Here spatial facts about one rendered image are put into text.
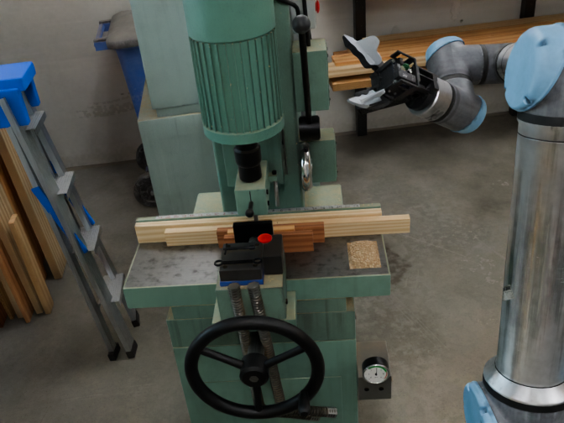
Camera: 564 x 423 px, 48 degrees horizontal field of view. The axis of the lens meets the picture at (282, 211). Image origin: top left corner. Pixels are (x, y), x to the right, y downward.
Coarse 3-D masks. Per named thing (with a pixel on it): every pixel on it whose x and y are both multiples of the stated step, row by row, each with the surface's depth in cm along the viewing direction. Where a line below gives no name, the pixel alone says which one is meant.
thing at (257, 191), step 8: (264, 160) 152; (264, 168) 148; (264, 176) 145; (240, 184) 143; (248, 184) 143; (256, 184) 142; (264, 184) 142; (240, 192) 141; (248, 192) 141; (256, 192) 141; (264, 192) 141; (240, 200) 142; (248, 200) 142; (256, 200) 142; (264, 200) 142; (240, 208) 143; (256, 208) 143; (264, 208) 143
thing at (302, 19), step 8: (296, 16) 117; (304, 16) 117; (296, 24) 117; (304, 24) 117; (296, 32) 118; (304, 32) 118; (304, 40) 122; (304, 48) 124; (304, 56) 126; (304, 64) 128; (304, 72) 131; (304, 80) 134; (304, 88) 137; (304, 96) 140; (304, 120) 151; (312, 120) 150; (304, 128) 150; (312, 128) 150; (304, 136) 151; (312, 136) 151; (320, 136) 151
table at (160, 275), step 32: (160, 256) 151; (192, 256) 150; (288, 256) 147; (320, 256) 146; (384, 256) 144; (128, 288) 142; (160, 288) 142; (192, 288) 141; (288, 288) 141; (320, 288) 141; (352, 288) 140; (384, 288) 140; (288, 320) 133
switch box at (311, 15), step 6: (294, 0) 149; (300, 0) 149; (306, 0) 149; (312, 0) 149; (300, 6) 150; (312, 6) 150; (294, 12) 151; (300, 12) 151; (312, 12) 151; (312, 18) 152; (312, 24) 152
